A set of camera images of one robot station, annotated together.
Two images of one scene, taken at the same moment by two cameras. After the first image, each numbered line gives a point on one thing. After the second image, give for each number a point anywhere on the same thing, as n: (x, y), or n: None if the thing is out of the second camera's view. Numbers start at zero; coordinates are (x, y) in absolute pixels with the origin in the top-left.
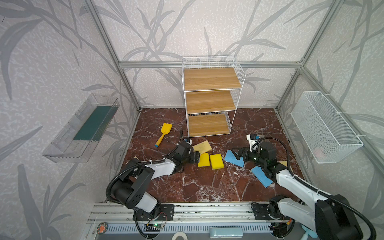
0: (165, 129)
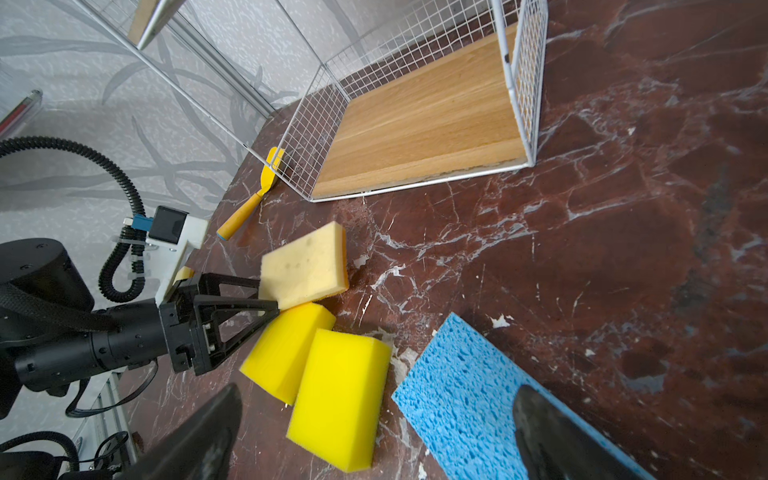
0: (236, 217)
